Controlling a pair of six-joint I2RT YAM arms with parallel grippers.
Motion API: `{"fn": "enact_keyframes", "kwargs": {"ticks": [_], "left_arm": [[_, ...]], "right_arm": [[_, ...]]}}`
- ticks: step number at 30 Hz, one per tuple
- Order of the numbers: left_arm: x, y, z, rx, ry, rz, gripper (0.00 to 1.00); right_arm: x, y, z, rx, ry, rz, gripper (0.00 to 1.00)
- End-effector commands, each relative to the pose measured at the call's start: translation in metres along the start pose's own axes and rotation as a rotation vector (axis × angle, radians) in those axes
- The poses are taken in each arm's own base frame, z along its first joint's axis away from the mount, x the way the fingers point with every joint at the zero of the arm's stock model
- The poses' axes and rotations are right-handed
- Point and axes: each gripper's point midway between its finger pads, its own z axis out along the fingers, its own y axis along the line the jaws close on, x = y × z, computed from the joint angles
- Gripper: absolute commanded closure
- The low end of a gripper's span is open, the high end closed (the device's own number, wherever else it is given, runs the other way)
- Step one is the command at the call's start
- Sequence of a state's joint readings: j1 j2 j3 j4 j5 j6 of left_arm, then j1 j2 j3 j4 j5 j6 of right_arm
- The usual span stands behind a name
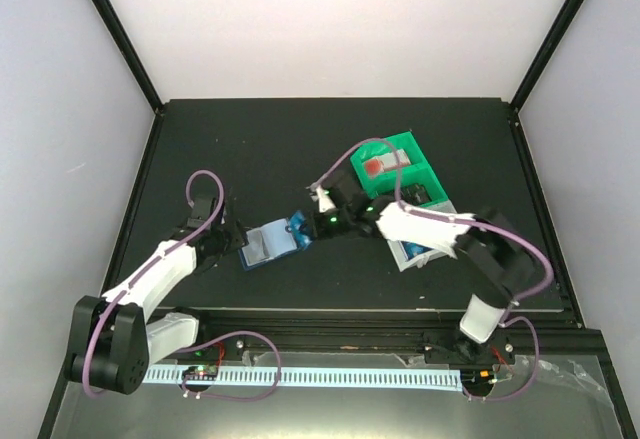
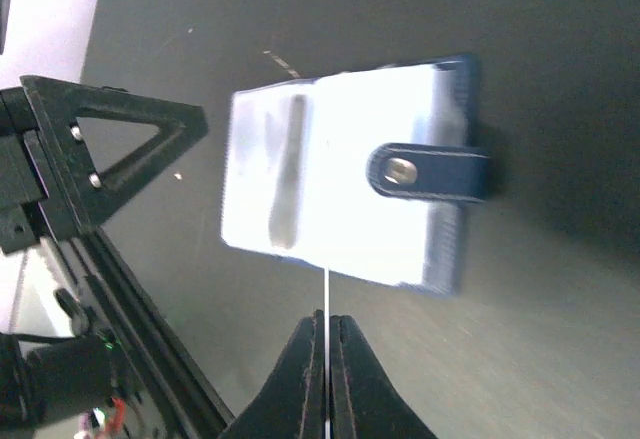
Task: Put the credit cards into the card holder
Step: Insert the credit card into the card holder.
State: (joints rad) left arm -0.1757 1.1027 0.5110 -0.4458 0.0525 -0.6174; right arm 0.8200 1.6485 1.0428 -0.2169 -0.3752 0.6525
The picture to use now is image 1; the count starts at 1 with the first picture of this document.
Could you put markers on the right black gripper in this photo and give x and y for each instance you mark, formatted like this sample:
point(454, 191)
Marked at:
point(318, 230)

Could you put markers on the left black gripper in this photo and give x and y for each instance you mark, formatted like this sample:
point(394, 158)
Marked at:
point(239, 240)

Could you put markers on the blue credit card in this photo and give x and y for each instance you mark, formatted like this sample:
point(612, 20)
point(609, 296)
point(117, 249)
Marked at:
point(300, 230)

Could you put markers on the blue card holder wallet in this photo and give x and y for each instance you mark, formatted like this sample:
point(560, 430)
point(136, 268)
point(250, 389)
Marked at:
point(268, 243)

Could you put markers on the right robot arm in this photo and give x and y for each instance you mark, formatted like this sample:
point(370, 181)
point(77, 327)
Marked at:
point(502, 267)

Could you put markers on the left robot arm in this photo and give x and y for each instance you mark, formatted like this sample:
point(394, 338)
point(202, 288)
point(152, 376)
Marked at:
point(113, 340)

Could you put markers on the green bin with red cards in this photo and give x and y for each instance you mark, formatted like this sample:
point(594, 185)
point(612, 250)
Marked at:
point(405, 141)

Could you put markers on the red white card stack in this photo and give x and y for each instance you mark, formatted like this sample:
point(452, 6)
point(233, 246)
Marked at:
point(385, 163)

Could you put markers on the white bin with blue cards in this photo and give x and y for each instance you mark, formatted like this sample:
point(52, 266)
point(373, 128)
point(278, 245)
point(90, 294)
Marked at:
point(415, 240)

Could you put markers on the blue card stack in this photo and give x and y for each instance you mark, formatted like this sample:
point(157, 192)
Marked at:
point(412, 250)

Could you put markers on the black VIP card stack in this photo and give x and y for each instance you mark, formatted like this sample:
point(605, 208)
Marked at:
point(415, 195)

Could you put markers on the green bin with black cards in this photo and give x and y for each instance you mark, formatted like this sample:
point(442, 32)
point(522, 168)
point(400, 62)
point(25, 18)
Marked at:
point(423, 173)

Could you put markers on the small electronics board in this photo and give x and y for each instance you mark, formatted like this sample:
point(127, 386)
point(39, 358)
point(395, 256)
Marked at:
point(201, 373)

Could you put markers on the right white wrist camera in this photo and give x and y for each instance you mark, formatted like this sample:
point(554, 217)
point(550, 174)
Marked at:
point(322, 199)

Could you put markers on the light blue slotted cable duct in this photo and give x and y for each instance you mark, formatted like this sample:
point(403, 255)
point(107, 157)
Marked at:
point(308, 377)

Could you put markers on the black aluminium frame rail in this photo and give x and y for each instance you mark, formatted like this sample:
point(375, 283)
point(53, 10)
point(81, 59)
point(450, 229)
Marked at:
point(368, 330)

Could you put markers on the left black frame post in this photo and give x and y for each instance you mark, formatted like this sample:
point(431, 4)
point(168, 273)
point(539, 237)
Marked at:
point(127, 50)

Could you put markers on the black frame post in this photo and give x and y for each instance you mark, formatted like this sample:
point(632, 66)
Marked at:
point(127, 50)
point(559, 27)

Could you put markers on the right black frame post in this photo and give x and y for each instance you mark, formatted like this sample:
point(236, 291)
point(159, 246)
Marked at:
point(559, 27)

